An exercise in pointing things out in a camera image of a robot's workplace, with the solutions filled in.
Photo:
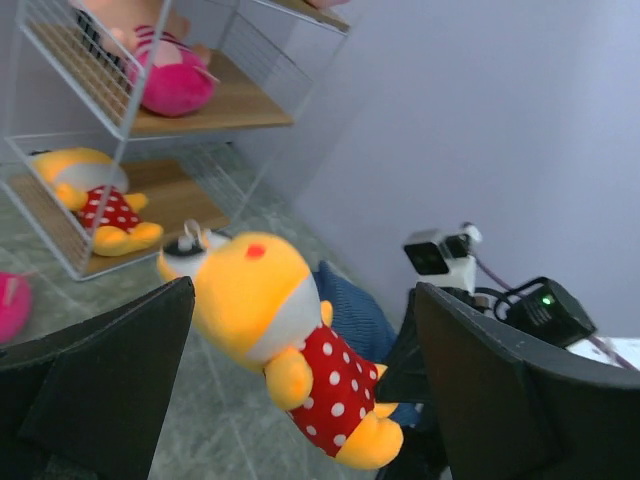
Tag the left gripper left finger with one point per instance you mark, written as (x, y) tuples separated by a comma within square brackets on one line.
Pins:
[(95, 393)]

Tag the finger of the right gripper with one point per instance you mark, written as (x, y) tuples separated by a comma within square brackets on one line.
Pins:
[(405, 379)]

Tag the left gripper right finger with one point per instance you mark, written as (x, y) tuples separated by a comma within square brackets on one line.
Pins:
[(511, 406)]

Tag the orange bear plush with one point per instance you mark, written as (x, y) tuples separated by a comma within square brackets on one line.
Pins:
[(256, 300), (96, 190)]

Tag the pink striped doll front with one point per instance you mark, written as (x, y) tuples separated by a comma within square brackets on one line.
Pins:
[(179, 81)]

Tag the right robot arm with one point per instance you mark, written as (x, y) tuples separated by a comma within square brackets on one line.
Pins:
[(540, 307)]

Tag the blue checkered cloth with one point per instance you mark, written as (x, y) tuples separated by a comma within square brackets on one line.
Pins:
[(357, 317)]

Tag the white wire wooden shelf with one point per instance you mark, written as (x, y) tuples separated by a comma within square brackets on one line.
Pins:
[(180, 164)]

